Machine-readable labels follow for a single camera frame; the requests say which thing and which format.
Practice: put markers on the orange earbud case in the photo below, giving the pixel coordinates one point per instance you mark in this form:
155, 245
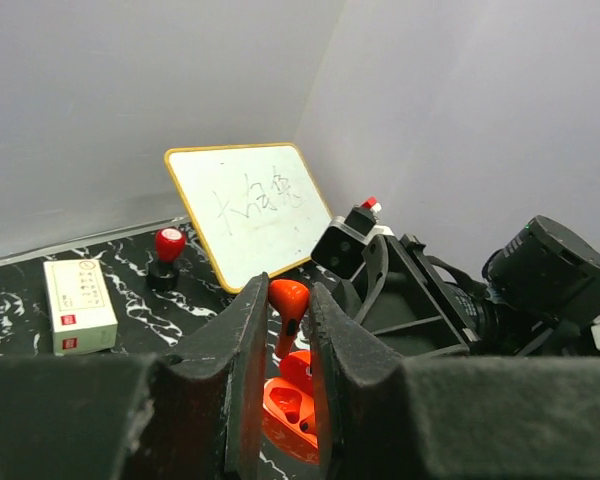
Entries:
296, 440

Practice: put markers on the red black button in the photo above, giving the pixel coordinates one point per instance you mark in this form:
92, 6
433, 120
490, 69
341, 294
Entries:
163, 272

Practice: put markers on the white box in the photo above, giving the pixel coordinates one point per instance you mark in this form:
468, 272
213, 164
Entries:
81, 314

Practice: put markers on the orange earbud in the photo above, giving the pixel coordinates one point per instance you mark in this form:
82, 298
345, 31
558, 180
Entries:
290, 299
288, 401

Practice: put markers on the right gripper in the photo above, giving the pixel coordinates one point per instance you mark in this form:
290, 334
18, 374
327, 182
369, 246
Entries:
414, 303

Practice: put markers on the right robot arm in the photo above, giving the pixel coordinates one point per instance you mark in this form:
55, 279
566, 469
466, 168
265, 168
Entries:
538, 295

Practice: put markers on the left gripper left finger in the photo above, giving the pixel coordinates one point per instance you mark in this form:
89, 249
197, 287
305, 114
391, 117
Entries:
193, 412

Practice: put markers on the white whiteboard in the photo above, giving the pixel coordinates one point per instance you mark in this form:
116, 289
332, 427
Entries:
255, 208

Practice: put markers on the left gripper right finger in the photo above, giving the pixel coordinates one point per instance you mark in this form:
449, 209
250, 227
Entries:
380, 415

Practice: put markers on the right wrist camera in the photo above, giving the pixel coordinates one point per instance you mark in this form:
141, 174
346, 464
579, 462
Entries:
339, 249

